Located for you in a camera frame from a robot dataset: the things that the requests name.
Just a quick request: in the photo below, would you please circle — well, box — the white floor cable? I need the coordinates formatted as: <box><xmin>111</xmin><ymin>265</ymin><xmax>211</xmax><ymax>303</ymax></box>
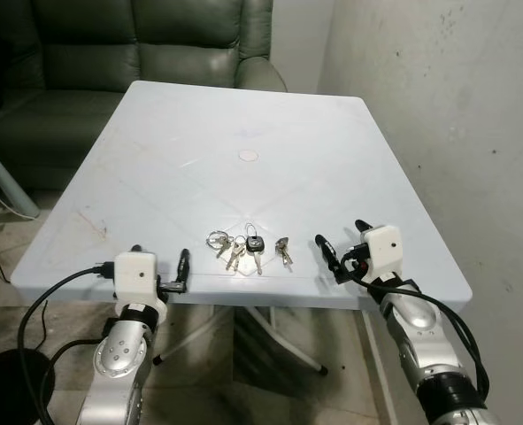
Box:
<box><xmin>0</xmin><ymin>182</ymin><xmax>32</xmax><ymax>219</ymax></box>

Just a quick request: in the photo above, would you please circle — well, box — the grey metal furniture leg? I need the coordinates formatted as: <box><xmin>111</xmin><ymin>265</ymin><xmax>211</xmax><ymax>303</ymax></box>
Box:
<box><xmin>0</xmin><ymin>133</ymin><xmax>41</xmax><ymax>220</ymax></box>

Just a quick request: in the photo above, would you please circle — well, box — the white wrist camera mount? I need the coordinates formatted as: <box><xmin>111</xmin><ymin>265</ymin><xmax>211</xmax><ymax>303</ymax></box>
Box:
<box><xmin>364</xmin><ymin>226</ymin><xmax>404</xmax><ymax>281</ymax></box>
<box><xmin>112</xmin><ymin>251</ymin><xmax>161</xmax><ymax>307</ymax></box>

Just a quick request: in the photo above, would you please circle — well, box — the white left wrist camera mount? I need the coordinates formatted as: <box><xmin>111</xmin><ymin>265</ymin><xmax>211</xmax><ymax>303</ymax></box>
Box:
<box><xmin>112</xmin><ymin>251</ymin><xmax>161</xmax><ymax>307</ymax></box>

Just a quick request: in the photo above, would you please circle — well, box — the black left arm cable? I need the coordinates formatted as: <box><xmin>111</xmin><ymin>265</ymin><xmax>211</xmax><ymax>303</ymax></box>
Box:
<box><xmin>18</xmin><ymin>266</ymin><xmax>116</xmax><ymax>425</ymax></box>

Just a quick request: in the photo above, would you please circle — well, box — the white plastic folding table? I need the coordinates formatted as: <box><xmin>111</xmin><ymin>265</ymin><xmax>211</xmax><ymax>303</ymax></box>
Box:
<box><xmin>11</xmin><ymin>80</ymin><xmax>473</xmax><ymax>377</ymax></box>

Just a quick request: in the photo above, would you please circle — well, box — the silver key bunch with ring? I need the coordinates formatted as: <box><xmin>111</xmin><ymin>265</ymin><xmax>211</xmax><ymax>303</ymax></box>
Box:
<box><xmin>206</xmin><ymin>230</ymin><xmax>247</xmax><ymax>272</ymax></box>

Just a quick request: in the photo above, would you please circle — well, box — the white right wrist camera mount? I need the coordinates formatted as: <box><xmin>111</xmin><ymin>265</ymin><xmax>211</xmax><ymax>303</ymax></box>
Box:
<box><xmin>364</xmin><ymin>226</ymin><xmax>404</xmax><ymax>281</ymax></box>

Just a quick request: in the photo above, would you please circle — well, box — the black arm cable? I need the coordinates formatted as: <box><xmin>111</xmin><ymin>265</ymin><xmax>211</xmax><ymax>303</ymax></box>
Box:
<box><xmin>336</xmin><ymin>257</ymin><xmax>492</xmax><ymax>399</ymax></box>
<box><xmin>18</xmin><ymin>266</ymin><xmax>116</xmax><ymax>425</ymax></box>

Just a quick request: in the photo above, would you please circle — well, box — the black head car key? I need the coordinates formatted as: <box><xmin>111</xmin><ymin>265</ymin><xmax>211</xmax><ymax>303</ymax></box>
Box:
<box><xmin>245</xmin><ymin>223</ymin><xmax>265</xmax><ymax>276</ymax></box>

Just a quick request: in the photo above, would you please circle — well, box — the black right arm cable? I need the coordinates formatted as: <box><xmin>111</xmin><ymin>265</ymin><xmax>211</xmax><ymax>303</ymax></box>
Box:
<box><xmin>336</xmin><ymin>257</ymin><xmax>492</xmax><ymax>399</ymax></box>

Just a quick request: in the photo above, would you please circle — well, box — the dark green leather sofa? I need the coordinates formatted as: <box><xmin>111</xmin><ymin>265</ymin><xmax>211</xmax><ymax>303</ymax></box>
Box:
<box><xmin>0</xmin><ymin>0</ymin><xmax>288</xmax><ymax>191</ymax></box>

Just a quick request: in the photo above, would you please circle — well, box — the black round object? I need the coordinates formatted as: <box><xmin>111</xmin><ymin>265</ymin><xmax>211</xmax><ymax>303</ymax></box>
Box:
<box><xmin>0</xmin><ymin>348</ymin><xmax>54</xmax><ymax>425</ymax></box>

